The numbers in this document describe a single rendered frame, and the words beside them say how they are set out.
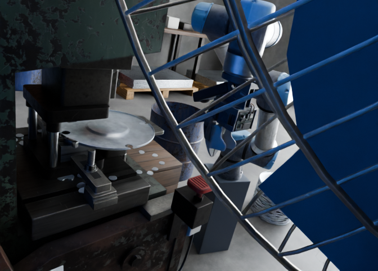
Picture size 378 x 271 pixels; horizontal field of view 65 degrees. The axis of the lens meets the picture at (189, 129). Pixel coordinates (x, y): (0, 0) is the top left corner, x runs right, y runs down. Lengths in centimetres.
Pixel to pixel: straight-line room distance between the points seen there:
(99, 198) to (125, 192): 9
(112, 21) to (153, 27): 10
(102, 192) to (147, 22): 40
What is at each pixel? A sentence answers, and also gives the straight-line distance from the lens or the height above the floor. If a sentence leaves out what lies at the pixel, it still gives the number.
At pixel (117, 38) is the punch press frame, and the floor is 108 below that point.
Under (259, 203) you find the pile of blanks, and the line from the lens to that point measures 206.
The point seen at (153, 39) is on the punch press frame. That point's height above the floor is 109.
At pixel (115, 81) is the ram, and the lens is 84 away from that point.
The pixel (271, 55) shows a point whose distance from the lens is 580.
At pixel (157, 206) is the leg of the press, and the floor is 64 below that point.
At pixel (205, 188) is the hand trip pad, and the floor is 76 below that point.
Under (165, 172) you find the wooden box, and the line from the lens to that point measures 165.
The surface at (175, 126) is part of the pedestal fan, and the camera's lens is 15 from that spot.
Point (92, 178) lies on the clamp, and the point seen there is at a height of 75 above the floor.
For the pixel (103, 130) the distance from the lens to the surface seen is 91.
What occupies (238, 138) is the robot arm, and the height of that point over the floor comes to 66.
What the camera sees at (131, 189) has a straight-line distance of 81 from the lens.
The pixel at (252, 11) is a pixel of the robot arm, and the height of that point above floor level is 118.
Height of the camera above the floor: 116
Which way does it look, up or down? 22 degrees down
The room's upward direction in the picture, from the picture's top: 13 degrees clockwise
